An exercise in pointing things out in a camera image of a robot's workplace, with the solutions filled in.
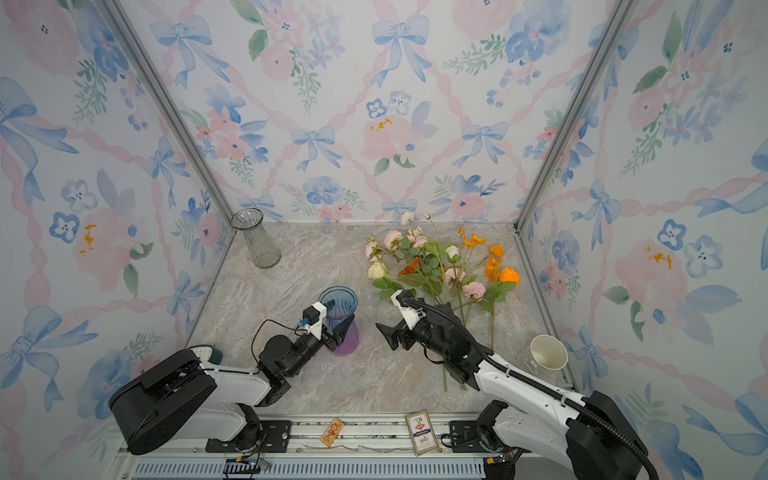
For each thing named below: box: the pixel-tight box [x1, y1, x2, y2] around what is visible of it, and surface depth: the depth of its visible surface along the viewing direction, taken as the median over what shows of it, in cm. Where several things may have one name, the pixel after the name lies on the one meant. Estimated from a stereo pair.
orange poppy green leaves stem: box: [484, 258, 521, 302], surface depth 102 cm
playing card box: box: [405, 410, 442, 457], surface depth 75 cm
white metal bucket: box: [517, 334, 569, 379], surface depth 80 cm
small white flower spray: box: [401, 212, 439, 240], surface depth 118 cm
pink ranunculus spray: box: [365, 227, 429, 262], surface depth 109 cm
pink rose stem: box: [444, 267, 486, 327], surface depth 100 cm
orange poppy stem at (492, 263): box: [458, 226, 505, 282], surface depth 107 cm
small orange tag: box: [320, 418, 344, 448], surface depth 76 cm
